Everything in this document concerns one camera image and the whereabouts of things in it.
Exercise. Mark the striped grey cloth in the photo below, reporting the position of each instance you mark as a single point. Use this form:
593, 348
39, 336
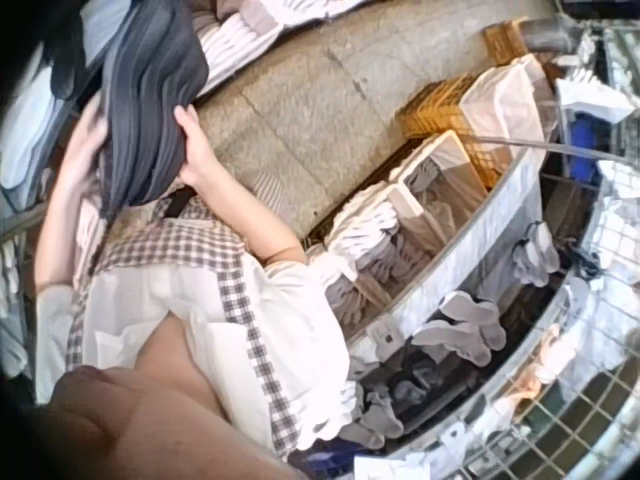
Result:
274, 189

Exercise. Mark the person's left hand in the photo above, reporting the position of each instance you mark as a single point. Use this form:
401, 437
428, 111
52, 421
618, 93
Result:
87, 135

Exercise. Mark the shelf of blue folded clothes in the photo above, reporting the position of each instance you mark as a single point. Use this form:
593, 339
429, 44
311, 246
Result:
40, 85

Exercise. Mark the pile of striped white clothes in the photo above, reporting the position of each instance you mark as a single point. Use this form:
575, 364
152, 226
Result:
260, 40

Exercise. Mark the dark grey pleated garment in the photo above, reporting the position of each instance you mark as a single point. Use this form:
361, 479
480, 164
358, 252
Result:
150, 100

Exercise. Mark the row of hanging white socks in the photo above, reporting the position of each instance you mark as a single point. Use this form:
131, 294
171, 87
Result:
440, 340

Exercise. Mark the person's right hand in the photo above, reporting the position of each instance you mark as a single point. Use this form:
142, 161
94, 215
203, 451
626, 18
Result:
195, 150

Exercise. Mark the person's left fingers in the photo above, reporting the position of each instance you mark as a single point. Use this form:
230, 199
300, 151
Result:
95, 115

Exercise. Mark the display bin of white socks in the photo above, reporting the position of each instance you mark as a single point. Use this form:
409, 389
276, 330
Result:
415, 235

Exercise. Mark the large wicker basket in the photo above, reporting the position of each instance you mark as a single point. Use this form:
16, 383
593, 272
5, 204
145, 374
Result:
450, 115

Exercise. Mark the white cloth in plastic wrap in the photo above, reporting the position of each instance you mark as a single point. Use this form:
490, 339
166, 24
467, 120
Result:
505, 100

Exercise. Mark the small wicker basket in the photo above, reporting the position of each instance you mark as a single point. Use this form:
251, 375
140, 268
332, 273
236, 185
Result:
505, 42

